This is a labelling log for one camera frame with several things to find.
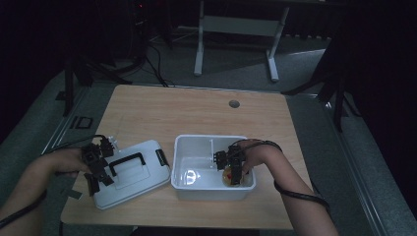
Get left hand-held gripper black cable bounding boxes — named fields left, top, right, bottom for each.
left=0, top=134, right=100, bottom=230

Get white lid with black handle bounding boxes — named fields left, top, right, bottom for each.
left=92, top=139, right=172, bottom=210

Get black tripod stand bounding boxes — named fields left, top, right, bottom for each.
left=280, top=38, right=362, bottom=133
left=61, top=48, right=133, bottom=118

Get round pastry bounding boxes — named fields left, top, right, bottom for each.
left=221, top=164, right=248, bottom=188

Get black floor cables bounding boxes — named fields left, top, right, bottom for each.
left=144, top=42, right=176, bottom=89

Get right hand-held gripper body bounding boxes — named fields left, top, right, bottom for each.
left=225, top=145, right=247, bottom=168

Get right hand-held gripper black cable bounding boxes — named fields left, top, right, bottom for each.
left=229, top=139, right=332, bottom=211

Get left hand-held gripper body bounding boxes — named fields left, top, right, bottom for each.
left=81, top=143, right=110, bottom=177

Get person's left hand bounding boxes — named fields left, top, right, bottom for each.
left=46, top=147, right=93, bottom=179

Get metal floor rail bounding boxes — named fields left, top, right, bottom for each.
left=0, top=86, right=90, bottom=198
left=323, top=99, right=391, bottom=236

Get hand-held gripper black cable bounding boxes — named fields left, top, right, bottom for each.
left=0, top=134, right=100, bottom=230
left=229, top=139, right=332, bottom=211

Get white plastic storage box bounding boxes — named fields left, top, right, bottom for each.
left=170, top=134, right=258, bottom=202

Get person's right hand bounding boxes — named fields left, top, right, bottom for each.
left=240, top=140, right=280, bottom=175

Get white metal desk frame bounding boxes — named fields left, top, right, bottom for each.
left=193, top=0, right=291, bottom=83

